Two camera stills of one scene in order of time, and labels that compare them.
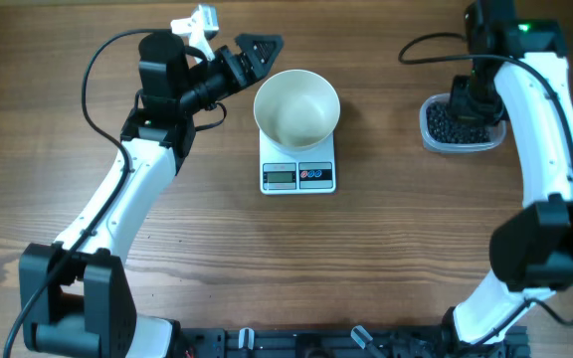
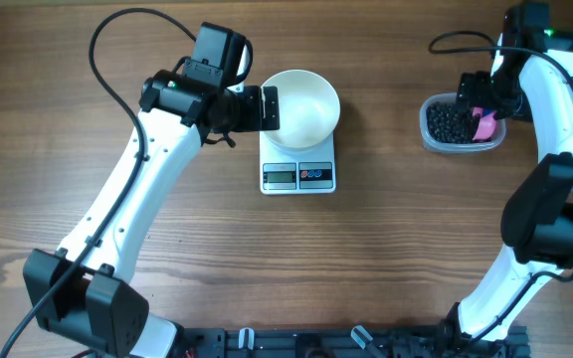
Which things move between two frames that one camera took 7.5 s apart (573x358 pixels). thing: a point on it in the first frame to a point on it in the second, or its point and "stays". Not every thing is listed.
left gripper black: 236,78 to 254,118
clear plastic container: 497,132 stays
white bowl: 296,110 stays
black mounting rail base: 344,342 stays
